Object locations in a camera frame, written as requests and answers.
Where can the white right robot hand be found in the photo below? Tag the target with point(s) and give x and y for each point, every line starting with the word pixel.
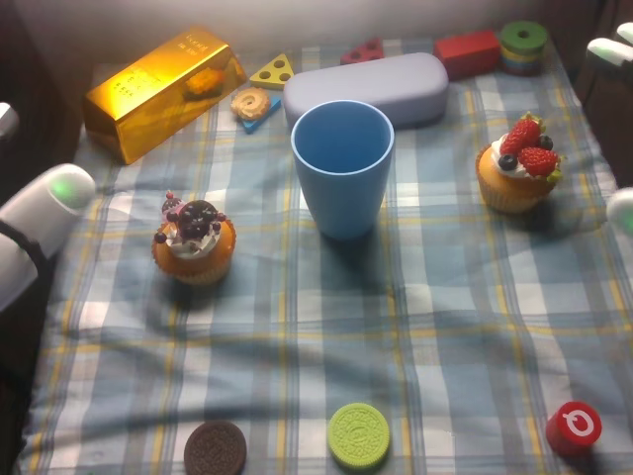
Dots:
pixel 608 52

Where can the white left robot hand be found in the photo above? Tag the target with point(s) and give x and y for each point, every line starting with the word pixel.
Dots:
pixel 7 121

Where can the strawberry topped toy cupcake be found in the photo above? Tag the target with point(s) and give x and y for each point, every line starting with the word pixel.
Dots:
pixel 514 183

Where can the chocolate topped toy cupcake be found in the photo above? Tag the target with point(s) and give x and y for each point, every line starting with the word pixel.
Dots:
pixel 195 257

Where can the blue plastic cup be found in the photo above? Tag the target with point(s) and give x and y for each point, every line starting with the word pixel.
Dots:
pixel 341 193

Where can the red rectangular block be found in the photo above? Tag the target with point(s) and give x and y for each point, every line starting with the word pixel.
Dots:
pixel 467 54

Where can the shiny gold bar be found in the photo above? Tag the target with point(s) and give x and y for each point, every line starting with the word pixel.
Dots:
pixel 148 99

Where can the lilac glasses case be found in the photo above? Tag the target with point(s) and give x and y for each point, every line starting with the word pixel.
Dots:
pixel 376 81

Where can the swirl butter cookie toy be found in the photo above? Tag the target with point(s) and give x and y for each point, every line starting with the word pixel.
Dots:
pixel 250 104

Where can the red triangle block with holes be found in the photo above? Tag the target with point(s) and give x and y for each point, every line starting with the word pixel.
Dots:
pixel 363 53

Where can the yellow triangle block with holes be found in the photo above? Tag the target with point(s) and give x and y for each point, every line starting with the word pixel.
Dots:
pixel 274 74

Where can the blue plaid cloth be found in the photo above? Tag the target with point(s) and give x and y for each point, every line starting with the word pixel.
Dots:
pixel 395 321

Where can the red cap with white print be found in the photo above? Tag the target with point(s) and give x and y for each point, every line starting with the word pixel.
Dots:
pixel 573 428

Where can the brown sandwich cookie toy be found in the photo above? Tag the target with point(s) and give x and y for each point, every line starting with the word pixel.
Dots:
pixel 215 450

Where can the green sandwich cookie toy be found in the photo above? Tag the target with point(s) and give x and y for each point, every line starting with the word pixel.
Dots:
pixel 358 435

